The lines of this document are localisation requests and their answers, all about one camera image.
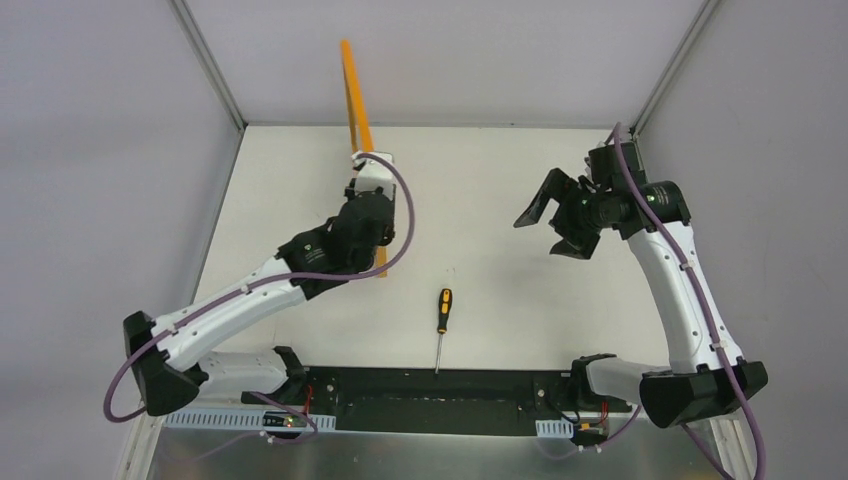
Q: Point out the yellow wooden picture frame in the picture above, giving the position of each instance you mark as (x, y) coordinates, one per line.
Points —
(358, 123)

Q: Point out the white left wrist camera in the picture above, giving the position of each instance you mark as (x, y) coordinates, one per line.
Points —
(371, 175)

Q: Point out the white slotted cable duct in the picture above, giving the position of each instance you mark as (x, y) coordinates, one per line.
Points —
(271, 420)
(558, 428)

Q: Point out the black yellow screwdriver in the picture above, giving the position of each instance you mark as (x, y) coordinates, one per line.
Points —
(444, 308)

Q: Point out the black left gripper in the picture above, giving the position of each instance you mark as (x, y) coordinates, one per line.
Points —
(365, 196)

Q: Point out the aluminium corner profile right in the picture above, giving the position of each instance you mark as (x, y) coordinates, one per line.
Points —
(702, 19)

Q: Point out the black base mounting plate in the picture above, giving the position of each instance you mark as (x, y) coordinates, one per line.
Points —
(452, 402)

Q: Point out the aluminium corner profile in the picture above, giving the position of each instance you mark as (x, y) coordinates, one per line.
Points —
(702, 19)
(208, 63)

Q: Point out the aluminium corner profile left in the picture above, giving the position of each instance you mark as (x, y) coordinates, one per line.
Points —
(208, 63)

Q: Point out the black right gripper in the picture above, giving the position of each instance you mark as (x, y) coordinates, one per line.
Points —
(573, 214)

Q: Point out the white slotted cable duct left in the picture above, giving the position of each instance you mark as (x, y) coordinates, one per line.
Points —
(271, 420)

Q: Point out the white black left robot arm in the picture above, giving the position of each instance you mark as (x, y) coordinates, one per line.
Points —
(174, 359)

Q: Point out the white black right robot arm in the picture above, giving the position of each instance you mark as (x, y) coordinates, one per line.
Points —
(707, 374)

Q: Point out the white slotted cable duct right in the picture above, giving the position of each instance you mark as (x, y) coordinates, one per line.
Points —
(558, 428)

